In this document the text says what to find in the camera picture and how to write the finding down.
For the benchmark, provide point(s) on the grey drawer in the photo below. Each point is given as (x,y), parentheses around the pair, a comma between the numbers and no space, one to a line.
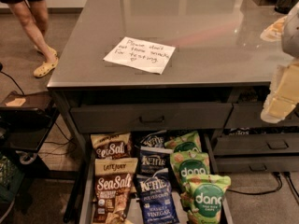
(247,115)
(259,164)
(149,117)
(257,144)

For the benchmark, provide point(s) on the rear blue Kettle chip bag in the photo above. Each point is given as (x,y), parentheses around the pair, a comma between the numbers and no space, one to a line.
(156,139)

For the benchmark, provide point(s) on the middle right grey drawer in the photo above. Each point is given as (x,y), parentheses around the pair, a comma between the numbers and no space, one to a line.
(257,144)

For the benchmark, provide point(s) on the top left grey drawer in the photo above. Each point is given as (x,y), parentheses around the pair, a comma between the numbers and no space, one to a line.
(149,117)

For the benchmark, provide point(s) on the green dang chip bag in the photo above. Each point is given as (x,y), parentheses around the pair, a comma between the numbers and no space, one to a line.
(205,194)
(188,141)
(189,162)

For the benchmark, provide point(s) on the white handwritten paper note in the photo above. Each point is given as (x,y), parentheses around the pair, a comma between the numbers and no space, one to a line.
(140,54)

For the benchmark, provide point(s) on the blue kettle chip bag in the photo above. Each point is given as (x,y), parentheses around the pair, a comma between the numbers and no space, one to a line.
(156,139)
(156,200)
(153,159)

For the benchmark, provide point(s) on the black side cart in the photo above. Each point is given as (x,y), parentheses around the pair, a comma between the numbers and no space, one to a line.
(26,120)

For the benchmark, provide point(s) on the middle blue Kettle chip bag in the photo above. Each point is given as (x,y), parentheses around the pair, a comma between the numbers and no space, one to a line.
(153,159)

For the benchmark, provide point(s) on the green crate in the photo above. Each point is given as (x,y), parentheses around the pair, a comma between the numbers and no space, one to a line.
(10,179)

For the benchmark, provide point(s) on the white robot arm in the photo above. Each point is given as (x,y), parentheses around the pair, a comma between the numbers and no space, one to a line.
(285,30)

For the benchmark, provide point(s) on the brown seasalt chip bag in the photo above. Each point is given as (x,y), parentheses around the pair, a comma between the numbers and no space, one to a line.
(112,188)
(112,145)

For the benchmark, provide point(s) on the top right grey drawer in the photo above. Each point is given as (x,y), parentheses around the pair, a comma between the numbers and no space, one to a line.
(247,115)

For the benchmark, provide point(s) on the rear green Dang chip bag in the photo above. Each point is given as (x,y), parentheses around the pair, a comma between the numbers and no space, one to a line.
(188,141)

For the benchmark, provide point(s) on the person with yellow clogs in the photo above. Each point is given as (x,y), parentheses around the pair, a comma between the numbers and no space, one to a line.
(33,17)

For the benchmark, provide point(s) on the bottom right grey drawer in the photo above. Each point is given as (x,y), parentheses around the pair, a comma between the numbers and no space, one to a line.
(259,164)

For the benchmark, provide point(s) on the front green Dang chip bag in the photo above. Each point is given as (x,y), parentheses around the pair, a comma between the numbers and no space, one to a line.
(205,194)

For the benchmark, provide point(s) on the middle green Dang chip bag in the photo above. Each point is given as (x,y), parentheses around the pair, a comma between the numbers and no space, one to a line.
(189,162)

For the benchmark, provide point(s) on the front blue Kettle chip bag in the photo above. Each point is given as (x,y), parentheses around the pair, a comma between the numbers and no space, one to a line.
(156,200)

